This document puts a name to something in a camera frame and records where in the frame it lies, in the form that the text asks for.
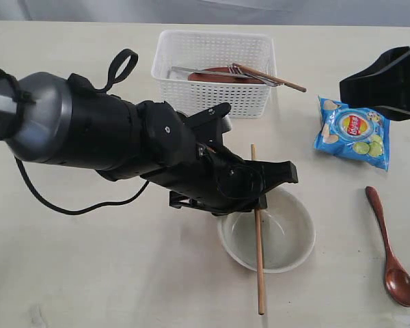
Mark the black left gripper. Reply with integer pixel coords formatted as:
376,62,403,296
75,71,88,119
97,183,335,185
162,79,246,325
138,101,298,215

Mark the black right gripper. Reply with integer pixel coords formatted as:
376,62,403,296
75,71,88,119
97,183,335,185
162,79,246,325
340,46,410,122

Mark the blue potato chips bag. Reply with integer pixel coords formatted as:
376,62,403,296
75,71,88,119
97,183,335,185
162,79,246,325
314,97,390,171

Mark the brown wooden chopstick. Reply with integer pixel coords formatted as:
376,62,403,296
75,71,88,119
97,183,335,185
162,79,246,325
233,63,307,92
250,143,267,316

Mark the white ceramic bowl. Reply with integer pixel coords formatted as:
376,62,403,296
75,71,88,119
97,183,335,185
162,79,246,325
217,187,316,274

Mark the brown wooden spoon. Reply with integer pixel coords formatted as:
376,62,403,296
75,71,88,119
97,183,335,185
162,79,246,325
365,186,410,308

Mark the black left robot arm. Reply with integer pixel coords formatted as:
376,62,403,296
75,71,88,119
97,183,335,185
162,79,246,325
0,69,298,215

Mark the brown round plate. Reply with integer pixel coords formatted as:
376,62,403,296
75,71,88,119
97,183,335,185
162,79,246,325
187,67,264,84

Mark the silver metal fork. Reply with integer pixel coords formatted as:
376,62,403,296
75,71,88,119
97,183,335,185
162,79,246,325
170,65,281,87

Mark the white perforated plastic basket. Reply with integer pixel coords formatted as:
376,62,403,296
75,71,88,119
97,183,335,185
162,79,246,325
151,30,276,118

